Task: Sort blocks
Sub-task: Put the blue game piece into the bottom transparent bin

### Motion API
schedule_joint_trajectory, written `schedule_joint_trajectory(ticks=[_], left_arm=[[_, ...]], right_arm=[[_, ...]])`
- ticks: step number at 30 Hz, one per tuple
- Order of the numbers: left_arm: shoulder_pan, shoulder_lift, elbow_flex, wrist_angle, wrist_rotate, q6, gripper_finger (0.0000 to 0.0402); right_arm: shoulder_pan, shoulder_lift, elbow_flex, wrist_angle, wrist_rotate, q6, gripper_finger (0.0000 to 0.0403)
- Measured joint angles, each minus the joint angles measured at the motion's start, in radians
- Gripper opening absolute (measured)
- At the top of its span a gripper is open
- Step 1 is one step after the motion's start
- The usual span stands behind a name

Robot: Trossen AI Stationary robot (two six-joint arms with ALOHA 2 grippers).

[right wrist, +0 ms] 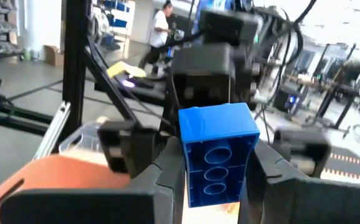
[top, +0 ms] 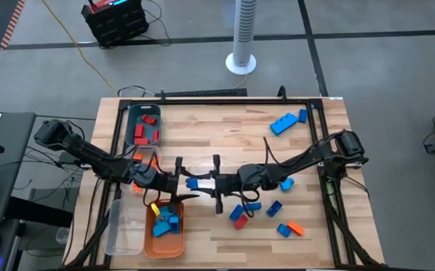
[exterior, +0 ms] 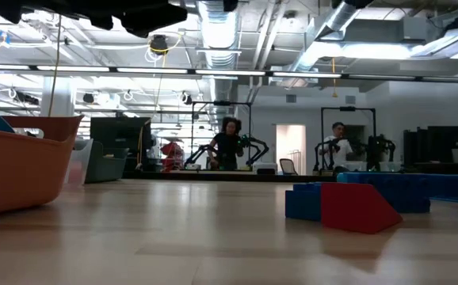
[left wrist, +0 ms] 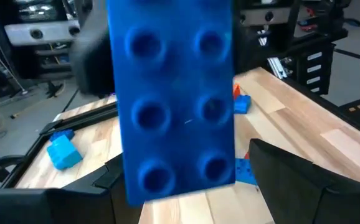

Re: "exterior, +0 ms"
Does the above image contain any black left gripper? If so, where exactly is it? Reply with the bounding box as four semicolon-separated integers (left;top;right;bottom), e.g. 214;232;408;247
112;0;239;40

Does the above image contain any dark blue toy block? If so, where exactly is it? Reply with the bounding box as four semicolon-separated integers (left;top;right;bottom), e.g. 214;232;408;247
336;172;432;214
284;182;323;222

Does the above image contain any red sloped block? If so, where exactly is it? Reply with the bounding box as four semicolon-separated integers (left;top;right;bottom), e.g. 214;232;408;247
320;181;403;235

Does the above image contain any long ceiling light bar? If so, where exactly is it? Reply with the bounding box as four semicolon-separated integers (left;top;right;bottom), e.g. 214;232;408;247
0;63;458;83

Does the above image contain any person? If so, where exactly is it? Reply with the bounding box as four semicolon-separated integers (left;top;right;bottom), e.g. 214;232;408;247
319;121;353;174
208;116;244;172

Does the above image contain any red equipment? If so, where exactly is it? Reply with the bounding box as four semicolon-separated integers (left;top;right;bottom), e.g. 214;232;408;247
160;141;185;170

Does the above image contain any white storage box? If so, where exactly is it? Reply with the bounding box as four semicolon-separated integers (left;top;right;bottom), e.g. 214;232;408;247
254;161;278;175

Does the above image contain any office chair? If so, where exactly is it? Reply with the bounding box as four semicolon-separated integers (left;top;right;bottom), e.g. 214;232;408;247
279;158;298;176

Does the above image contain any white pillar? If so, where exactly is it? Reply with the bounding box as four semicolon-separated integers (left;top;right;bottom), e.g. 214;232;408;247
40;74;75;118

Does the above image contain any teal plastic bin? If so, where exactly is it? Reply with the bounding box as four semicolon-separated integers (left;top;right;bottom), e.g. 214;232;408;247
84;140;130;184

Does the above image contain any clear plastic bin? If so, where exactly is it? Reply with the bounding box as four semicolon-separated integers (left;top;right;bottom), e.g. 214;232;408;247
64;138;94;187

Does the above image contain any black tall cabinet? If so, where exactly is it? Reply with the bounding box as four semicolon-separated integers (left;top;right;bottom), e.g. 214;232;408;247
403;125;458;164

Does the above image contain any orange plastic bin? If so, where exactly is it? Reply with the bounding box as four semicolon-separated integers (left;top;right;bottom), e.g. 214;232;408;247
0;114;84;218

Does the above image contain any black background table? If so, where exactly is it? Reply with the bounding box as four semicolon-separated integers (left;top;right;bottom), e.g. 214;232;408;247
417;161;458;175

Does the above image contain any round silver air duct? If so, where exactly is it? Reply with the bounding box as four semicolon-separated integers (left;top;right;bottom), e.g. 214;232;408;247
195;0;241;102

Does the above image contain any yellow cable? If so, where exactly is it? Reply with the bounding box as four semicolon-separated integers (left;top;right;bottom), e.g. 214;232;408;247
48;13;63;118

